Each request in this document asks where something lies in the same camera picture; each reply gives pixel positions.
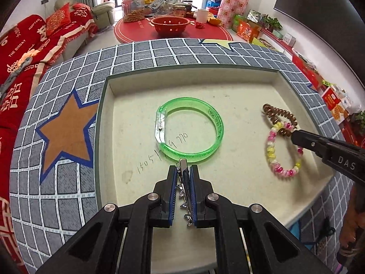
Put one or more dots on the dark wall television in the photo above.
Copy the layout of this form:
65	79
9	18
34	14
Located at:
319	5

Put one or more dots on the small red wrapper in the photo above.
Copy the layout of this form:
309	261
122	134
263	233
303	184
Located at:
200	24

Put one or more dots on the person's right hand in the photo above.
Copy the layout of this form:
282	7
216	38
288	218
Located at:
355	214

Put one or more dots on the orange gift box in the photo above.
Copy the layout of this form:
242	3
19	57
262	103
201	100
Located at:
246	30

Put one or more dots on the round red table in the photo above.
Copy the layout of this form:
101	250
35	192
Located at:
131	31

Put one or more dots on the silver jagged hair clip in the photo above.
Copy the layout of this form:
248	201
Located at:
184	174

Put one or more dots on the white cup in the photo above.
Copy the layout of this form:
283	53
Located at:
203	15

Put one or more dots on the red orange snack box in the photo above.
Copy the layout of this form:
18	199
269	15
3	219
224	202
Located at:
335	104

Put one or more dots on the red label jar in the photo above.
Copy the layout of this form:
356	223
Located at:
179	10

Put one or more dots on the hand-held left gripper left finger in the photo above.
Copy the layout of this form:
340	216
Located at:
172	194

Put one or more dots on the red low shelf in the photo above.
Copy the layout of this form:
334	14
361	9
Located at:
281	40

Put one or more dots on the green translucent bangle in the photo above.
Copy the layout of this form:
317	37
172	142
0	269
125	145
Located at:
216	125

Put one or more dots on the grey knitted cloth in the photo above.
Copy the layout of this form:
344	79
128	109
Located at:
14	74

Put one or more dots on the beige recliner armchair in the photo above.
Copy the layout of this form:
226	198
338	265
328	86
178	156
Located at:
102	11

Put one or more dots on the red patterned gift box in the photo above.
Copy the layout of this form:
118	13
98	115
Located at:
232	7

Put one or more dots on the red patterned cushion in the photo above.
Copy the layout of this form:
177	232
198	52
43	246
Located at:
58	20

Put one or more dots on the red colander bowl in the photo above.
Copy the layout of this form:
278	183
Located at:
170	25

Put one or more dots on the green potted plant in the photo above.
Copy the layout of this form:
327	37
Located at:
271	22

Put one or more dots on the red covered sofa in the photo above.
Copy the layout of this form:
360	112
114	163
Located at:
17	42

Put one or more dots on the clear jar of nuts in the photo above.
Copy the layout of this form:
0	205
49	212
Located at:
132	10

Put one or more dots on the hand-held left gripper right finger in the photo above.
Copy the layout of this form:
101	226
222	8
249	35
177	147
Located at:
194	194

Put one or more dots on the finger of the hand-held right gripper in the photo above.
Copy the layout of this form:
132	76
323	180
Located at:
308	142

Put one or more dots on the beige tray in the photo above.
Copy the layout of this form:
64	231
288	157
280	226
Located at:
245	91

